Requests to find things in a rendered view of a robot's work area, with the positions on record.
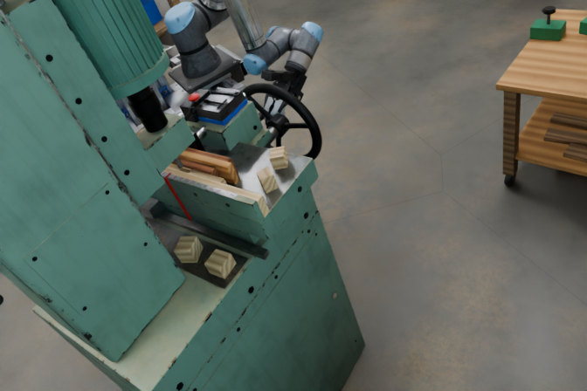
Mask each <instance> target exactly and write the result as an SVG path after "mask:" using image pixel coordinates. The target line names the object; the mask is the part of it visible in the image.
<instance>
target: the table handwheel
mask: <svg viewBox="0 0 587 391"><path fill-rule="evenodd" d="M242 92H243V93H245V95H246V97H247V98H248V100H250V101H252V102H253V104H254V105H255V108H256V109H258V110H259V111H260V112H261V113H262V114H263V115H264V116H265V117H266V118H267V119H268V120H269V121H268V122H267V123H266V129H269V130H270V132H271V135H272V139H271V140H269V142H268V143H267V144H266V145H265V146H264V147H266V148H274V146H272V145H271V143H272V142H273V141H274V139H275V138H276V147H281V137H283V135H284V134H285V133H286V132H287V131H288V130H289V129H290V128H307V129H309V132H310V133H311V137H312V147H311V150H310V151H309V152H308V153H307V154H304V155H303V156H306V157H310V158H313V159H316V158H317V156H318V155H319V153H320V151H321V145H322V138H321V131H320V129H319V126H318V124H317V122H316V120H315V118H314V116H313V115H312V114H311V113H310V111H309V110H308V109H307V108H306V106H305V105H304V104H303V103H302V102H301V101H300V100H298V99H297V98H296V97H295V96H293V95H292V94H291V93H289V92H288V91H286V90H284V89H282V88H280V87H278V86H275V85H271V84H267V83H255V84H251V85H249V86H247V87H245V88H244V89H243V90H242ZM255 93H266V94H270V95H272V96H274V97H276V98H279V99H281V100H283V101H284V102H286V103H287V104H288V105H289V106H290V107H292V108H293V109H294V110H295V111H296V112H297V113H298V114H299V116H300V117H301V118H302V119H303V120H304V121H305V123H290V122H289V119H288V118H287V117H286V116H285V115H283V114H279V113H276V114H275V115H274V116H272V115H271V114H270V113H269V112H267V110H266V109H264V108H263V107H262V106H261V105H260V104H259V103H258V102H257V101H256V100H255V99H254V98H253V97H252V95H253V94H255Z"/></svg>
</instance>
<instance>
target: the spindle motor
mask: <svg viewBox="0 0 587 391"><path fill-rule="evenodd" d="M53 1H54V3H55V4H56V5H57V7H58V8H59V11H60V12H61V14H62V16H63V17H64V19H65V20H66V22H67V23H68V25H69V26H70V28H71V30H72V31H73V34H74V35H75V37H76V38H77V39H78V41H79V43H80V45H81V46H82V48H83V49H84V51H85V53H86V55H87V56H88V57H89V59H90V60H91V62H92V64H93V66H94V67H95V69H96V71H97V72H98V74H99V75H100V77H101V78H102V80H103V82H104V83H105V85H106V87H107V89H108V90H109V92H110V93H111V94H112V96H113V98H114V100H117V99H122V98H125V97H127V96H130V95H132V94H134V93H138V92H139V91H140V90H142V89H144V88H146V87H148V86H150V85H151V84H153V83H154V82H155V81H157V80H158V79H159V78H160V77H161V76H162V75H163V74H164V73H165V72H166V71H167V69H168V67H169V62H170V61H169V56H168V54H167V52H166V51H165V49H164V48H163V46H162V42H161V40H160V38H159V37H158V35H157V33H156V31H155V28H154V26H153V25H152V23H151V21H150V19H149V17H148V14H147V12H146V11H145V9H144V7H143V5H142V2H141V0H53Z"/></svg>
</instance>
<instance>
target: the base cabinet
mask: <svg viewBox="0 0 587 391"><path fill-rule="evenodd" d="M57 333H58V332H57ZM59 335H61V334H59ZM61 336H62V335H61ZM62 337H63V336H62ZM63 338H64V339H65V340H66V341H67V342H69V343H70V344H71V345H72V346H73V347H74V348H76V349H77V350H78V351H79V352H80V353H81V354H83V355H84V356H85V357H86V358H87V359H88V360H90V361H91V362H92V363H93V364H94V365H95V366H96V367H97V368H98V369H99V370H100V371H101V372H102V373H104V374H105V375H106V376H107V377H108V378H109V379H110V380H112V381H113V382H114V383H115V384H116V385H117V386H119V387H120V388H121V389H122V390H123V391H135V390H134V389H132V388H131V387H130V386H129V385H128V384H126V383H125V382H124V381H122V380H121V379H119V378H118V377H117V376H115V375H114V374H112V373H111V372H110V371H108V370H107V369H106V368H104V367H103V366H102V365H101V364H100V363H98V362H97V361H96V360H94V359H93V358H91V357H90V356H89V355H87V354H86V353H84V352H83V351H82V350H80V349H79V348H78V347H76V346H75V345H74V344H73V343H72V342H70V341H69V340H67V339H66V338H65V337H63ZM364 347H365V343H364V340H363V336H362V333H361V331H360V328H359V325H358V323H357V320H356V316H355V314H354V311H353V308H352V305H351V303H350V300H349V296H348V294H347V291H346V288H345V285H344V283H343V281H342V276H341V273H340V271H339V268H338V265H337V263H336V261H335V256H334V253H333V251H332V248H331V246H330V243H329V240H328V236H327V233H326V231H325V229H324V226H323V223H322V220H321V216H320V214H319V211H318V210H316V212H315V213H314V215H313V216H312V218H311V219H310V220H309V222H308V223H307V225H306V226H305V228H304V229H303V230H302V232H301V233H300V234H299V235H298V237H297V238H296V239H295V241H294V242H293V244H292V245H291V247H290V248H289V249H288V251H287V253H286V254H285V255H284V257H283V258H282V259H281V260H280V262H279V263H278V264H277V266H276V267H275V268H274V270H273V272H272V273H271V274H270V276H269V277H268V278H267V280H266V281H265V283H264V284H263V285H262V286H261V287H260V289H259V291H258V292H257V293H256V295H255V296H254V297H253V299H252V301H251V302H250V303H249V305H248V306H247V307H246V308H245V310H244V311H243V312H242V314H241V315H240V316H239V318H238V320H237V321H236V322H235V324H234V325H233V326H232V328H231V330H230V331H229V332H228V333H227V334H226V335H225V337H224V339H223V340H222V341H221V343H220V344H219V345H218V347H217V349H216V350H215V351H214V353H213V354H212V355H211V357H210V358H209V359H208V360H207V362H206V363H205V364H204V366H203V368H202V369H201V370H200V372H199V373H198V374H197V376H196V378H195V379H194V380H193V382H191V384H190V385H189V387H188V388H187V389H186V391H341V390H342V388H343V386H344V384H345V382H346V380H347V379H348V377H349V375H350V373H351V371H352V369H353V367H354V365H355V364H356V362H357V360H358V358H359V356H360V354H361V352H362V351H363V349H364Z"/></svg>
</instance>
